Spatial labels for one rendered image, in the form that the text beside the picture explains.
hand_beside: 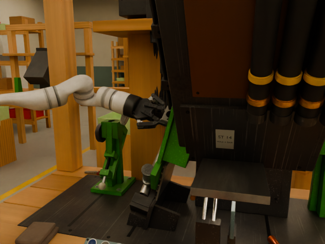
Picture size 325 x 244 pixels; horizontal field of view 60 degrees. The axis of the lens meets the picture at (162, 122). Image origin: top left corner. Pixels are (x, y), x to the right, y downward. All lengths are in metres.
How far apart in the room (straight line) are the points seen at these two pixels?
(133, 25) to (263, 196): 0.72
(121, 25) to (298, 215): 0.88
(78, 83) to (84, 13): 11.66
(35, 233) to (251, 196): 0.59
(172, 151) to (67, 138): 0.70
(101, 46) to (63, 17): 10.81
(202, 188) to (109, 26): 0.71
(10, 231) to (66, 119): 0.57
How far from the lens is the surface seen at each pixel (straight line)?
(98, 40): 12.21
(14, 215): 1.13
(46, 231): 0.90
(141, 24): 1.05
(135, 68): 1.18
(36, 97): 0.96
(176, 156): 0.80
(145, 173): 0.82
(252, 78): 0.55
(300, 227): 1.00
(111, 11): 12.07
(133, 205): 0.88
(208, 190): 0.61
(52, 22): 1.37
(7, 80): 6.66
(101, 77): 12.15
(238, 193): 0.61
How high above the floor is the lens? 1.39
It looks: 12 degrees down
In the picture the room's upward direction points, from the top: straight up
